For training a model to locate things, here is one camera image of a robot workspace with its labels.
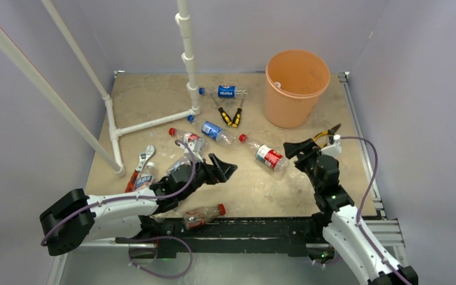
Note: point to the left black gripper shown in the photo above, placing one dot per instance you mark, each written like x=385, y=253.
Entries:
x=221, y=167

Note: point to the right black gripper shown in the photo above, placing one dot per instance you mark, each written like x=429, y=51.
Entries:
x=292, y=149

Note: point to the large red label bottle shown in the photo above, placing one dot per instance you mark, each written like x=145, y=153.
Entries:
x=265, y=154

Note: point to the brown bottle red cap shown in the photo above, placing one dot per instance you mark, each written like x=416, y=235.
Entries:
x=201, y=216

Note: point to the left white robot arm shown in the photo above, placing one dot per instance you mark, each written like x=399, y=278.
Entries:
x=77, y=217

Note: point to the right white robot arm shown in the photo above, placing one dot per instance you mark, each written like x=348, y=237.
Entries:
x=341, y=221

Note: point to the orange plastic bin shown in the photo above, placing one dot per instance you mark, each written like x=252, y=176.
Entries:
x=304, y=77

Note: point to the middle Pepsi bottle blue label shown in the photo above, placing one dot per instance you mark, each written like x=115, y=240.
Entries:
x=218, y=134

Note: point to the pepsi bottle blue label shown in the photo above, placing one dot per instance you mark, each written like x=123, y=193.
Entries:
x=218, y=134
x=224, y=91

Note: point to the clear crushed water bottle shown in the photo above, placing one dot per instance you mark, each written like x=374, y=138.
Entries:
x=184, y=160

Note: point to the small red cap bottle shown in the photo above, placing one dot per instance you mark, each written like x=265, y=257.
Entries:
x=187, y=137

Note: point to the left yellow black screwdriver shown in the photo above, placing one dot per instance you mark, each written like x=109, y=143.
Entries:
x=225, y=117

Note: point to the yellow black screwdriver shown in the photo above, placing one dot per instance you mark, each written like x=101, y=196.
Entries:
x=238, y=115
x=225, y=117

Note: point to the right yellow black screwdriver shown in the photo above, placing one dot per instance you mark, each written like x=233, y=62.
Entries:
x=238, y=115

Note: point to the far Pepsi bottle blue label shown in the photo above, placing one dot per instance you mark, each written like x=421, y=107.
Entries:
x=224, y=91

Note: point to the small blue label bottle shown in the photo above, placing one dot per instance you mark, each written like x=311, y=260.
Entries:
x=146, y=177

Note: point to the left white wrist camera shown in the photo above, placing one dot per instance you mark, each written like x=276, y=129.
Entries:
x=196, y=149

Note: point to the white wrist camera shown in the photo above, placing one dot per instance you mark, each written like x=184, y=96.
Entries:
x=333, y=147
x=196, y=149

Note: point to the yellow handled pliers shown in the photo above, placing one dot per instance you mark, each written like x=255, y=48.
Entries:
x=328, y=134

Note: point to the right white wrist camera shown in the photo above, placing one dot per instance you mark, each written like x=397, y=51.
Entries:
x=333, y=147

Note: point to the red handled adjustable wrench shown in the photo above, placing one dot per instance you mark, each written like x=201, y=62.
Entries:
x=142, y=160

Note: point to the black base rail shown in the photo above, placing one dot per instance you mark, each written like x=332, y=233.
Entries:
x=293, y=236

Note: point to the aluminium frame rail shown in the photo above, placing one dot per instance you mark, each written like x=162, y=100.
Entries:
x=387, y=231

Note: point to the white PVC pipe frame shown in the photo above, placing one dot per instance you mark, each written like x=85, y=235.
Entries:
x=114, y=160

